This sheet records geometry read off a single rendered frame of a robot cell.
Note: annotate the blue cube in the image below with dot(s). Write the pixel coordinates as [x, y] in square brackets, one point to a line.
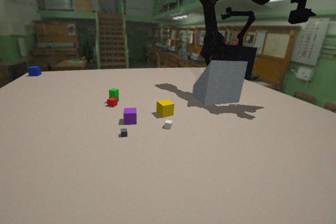
[34, 71]

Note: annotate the red block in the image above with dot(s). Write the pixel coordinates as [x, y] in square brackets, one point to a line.
[112, 102]

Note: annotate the purple cube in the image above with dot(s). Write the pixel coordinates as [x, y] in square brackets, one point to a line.
[130, 116]

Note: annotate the yellow cube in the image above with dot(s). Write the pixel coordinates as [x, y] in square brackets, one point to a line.
[165, 108]

